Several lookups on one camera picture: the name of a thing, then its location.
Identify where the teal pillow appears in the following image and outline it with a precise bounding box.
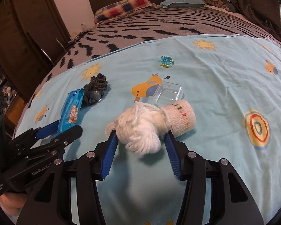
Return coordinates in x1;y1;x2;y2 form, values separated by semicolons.
159;0;206;8

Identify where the colourful checkered pillow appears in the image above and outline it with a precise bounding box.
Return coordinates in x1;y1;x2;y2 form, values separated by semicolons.
94;0;159;26

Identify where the white yarn bundle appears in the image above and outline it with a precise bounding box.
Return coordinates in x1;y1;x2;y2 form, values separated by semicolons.
105;102;169;155

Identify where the blue crystal turtle toy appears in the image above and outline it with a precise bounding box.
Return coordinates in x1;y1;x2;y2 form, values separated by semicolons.
159;56;175;68

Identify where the dark grey scrunchie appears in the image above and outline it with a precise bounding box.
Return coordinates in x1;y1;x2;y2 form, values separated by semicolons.
83;73;108;106

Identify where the clear plastic box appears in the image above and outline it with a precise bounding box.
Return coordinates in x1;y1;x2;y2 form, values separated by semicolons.
153;81;184;107

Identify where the white embroidered sock roll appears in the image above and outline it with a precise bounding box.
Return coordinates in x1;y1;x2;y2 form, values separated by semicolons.
160;100;196;138

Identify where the dark brown curtain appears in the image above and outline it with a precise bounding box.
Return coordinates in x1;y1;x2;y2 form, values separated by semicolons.
231;0;281;42

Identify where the operator left hand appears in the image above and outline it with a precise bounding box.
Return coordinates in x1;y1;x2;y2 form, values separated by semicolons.
0;193;28;216

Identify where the blue wet wipes pack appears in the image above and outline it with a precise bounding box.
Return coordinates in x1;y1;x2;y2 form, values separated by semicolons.
54;88;84;137

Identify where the black zigzag grey blanket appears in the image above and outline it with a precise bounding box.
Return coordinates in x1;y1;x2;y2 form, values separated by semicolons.
25;6;281;108

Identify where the dark wooden wardrobe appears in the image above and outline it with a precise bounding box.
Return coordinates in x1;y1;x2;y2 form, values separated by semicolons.
0;0;70;102

